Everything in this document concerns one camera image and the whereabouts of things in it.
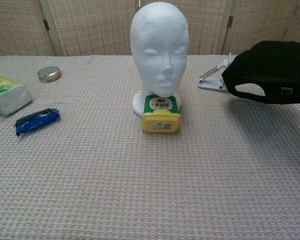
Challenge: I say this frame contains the black baseball cap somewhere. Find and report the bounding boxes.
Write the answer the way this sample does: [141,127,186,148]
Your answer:
[221,40,300,108]

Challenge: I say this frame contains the white foam mannequin head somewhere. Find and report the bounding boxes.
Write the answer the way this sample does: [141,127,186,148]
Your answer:
[129,1,190,117]

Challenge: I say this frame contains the green yellow plastic container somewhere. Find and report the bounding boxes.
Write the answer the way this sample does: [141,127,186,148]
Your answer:
[141,94,182,134]

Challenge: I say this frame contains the checkered woven tablecloth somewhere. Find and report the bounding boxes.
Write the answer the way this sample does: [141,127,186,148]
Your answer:
[0,53,300,240]

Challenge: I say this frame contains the white folding phone stand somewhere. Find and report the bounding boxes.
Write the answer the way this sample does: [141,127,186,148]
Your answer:
[197,52,232,94]

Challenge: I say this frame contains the round metal jar lid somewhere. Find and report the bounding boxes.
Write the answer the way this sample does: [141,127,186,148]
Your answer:
[37,66,62,82]

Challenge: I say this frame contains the woven folding screen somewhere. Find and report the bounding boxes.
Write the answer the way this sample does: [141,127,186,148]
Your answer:
[0,0,300,59]

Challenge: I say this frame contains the blue snack packet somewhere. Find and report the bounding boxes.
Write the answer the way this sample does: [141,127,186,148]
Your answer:
[14,107,61,138]

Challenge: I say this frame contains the green tissue pack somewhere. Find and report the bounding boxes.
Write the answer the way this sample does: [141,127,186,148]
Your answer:
[0,74,33,117]

